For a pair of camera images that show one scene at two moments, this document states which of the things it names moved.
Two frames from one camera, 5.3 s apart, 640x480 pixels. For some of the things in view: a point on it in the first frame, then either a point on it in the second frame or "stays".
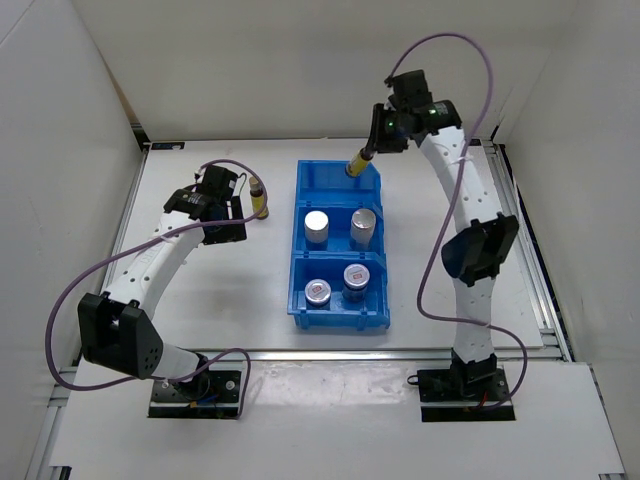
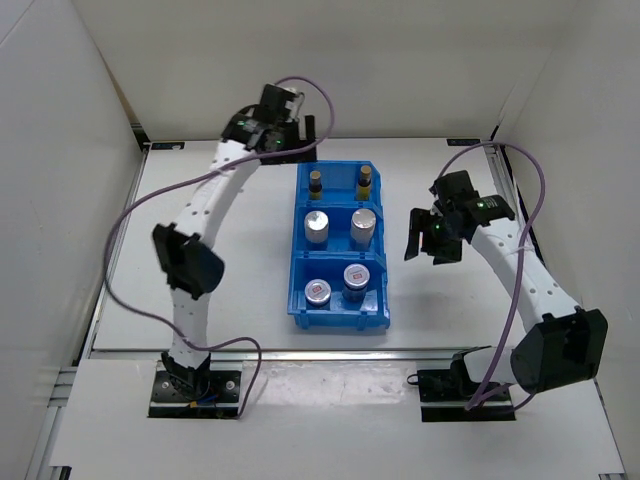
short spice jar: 317,292 stays
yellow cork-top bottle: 258,197 -> 315,185
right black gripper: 377,140 -> 420,221
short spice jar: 356,278 stays
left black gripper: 229,232 -> 303,155
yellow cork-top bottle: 356,165 -> 364,182
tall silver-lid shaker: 316,225 stays
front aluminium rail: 381,355 stays
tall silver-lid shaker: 362,224 stays
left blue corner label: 168,145 stays
